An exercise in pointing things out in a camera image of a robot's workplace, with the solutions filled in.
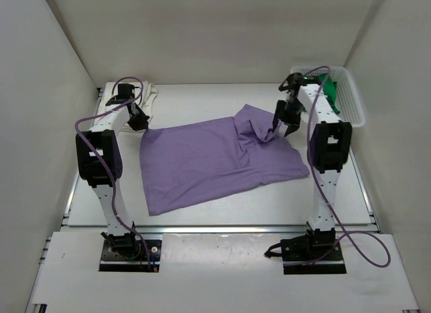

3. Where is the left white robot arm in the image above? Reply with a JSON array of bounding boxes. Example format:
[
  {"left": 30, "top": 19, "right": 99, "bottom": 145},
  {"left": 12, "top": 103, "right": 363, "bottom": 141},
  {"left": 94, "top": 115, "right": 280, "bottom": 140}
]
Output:
[{"left": 75, "top": 81, "right": 151, "bottom": 244}]

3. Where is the white plastic basket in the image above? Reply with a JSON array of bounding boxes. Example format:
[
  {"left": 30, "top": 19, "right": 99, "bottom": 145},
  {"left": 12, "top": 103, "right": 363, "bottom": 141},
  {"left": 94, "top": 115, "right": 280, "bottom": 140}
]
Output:
[{"left": 290, "top": 65, "right": 365, "bottom": 129}]

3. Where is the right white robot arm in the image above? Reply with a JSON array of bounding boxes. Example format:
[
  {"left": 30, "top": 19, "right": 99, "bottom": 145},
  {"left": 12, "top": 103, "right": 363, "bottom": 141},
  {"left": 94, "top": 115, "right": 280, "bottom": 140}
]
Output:
[{"left": 272, "top": 73, "right": 352, "bottom": 232}]

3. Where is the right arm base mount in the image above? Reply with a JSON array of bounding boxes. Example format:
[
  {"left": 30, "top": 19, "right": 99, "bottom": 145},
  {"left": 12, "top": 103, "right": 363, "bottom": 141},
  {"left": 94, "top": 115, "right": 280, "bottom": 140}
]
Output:
[{"left": 264, "top": 227, "right": 347, "bottom": 275}]

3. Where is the cream white t-shirt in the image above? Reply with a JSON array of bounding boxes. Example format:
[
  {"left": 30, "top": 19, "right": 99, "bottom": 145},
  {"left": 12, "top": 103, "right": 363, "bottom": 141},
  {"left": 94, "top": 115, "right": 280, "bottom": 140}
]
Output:
[{"left": 97, "top": 81, "right": 158, "bottom": 124}]

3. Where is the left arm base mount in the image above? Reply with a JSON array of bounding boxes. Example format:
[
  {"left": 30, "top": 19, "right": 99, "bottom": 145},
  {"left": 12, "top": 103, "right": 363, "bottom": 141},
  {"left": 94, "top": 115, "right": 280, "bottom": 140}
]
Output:
[{"left": 98, "top": 232, "right": 162, "bottom": 273}]

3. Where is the green t-shirt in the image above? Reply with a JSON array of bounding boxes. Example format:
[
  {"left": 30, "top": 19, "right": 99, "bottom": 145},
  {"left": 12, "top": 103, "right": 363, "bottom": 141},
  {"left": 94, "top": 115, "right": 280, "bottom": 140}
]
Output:
[{"left": 323, "top": 77, "right": 340, "bottom": 114}]

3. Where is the purple t-shirt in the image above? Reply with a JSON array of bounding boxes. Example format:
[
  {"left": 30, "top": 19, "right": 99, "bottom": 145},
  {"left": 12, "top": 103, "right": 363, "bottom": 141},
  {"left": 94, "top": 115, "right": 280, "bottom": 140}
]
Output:
[{"left": 139, "top": 104, "right": 310, "bottom": 216}]

